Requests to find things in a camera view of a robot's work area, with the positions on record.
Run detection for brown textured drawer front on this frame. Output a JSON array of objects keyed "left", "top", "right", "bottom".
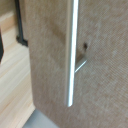
[{"left": 22, "top": 0, "right": 128, "bottom": 128}]

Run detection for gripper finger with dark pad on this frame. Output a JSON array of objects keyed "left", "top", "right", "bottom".
[{"left": 0, "top": 29, "right": 5, "bottom": 64}]

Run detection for silver metal drawer handle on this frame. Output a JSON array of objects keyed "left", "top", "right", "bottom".
[{"left": 65, "top": 0, "right": 88, "bottom": 108}]

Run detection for black metal frame bar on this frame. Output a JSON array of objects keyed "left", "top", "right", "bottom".
[{"left": 14, "top": 0, "right": 30, "bottom": 47}]

